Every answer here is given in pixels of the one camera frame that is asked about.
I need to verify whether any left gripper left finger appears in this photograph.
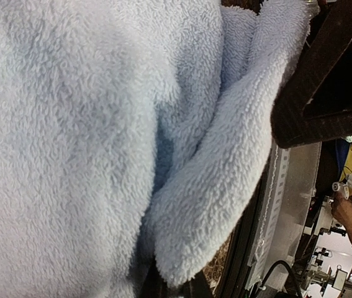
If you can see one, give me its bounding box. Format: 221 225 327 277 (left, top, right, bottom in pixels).
140 259 168 298

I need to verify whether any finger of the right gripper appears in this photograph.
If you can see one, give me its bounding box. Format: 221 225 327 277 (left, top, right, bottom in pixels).
271 1 352 148

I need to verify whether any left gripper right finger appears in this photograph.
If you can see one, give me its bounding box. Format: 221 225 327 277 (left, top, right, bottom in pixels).
183 270 212 298

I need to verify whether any large light blue towel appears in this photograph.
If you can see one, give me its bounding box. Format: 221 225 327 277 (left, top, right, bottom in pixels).
0 1 310 297

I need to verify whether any background person hand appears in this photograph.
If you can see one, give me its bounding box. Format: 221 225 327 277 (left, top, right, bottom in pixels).
331 197 352 230

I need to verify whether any white handheld tool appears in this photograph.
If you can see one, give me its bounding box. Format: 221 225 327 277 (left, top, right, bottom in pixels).
332 182 350 199

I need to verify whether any black front rail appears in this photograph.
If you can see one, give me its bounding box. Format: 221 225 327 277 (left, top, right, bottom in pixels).
215 164 269 298

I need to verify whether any white slotted cable duct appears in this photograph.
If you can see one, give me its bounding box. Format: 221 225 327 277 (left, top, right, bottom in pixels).
246 145 291 268

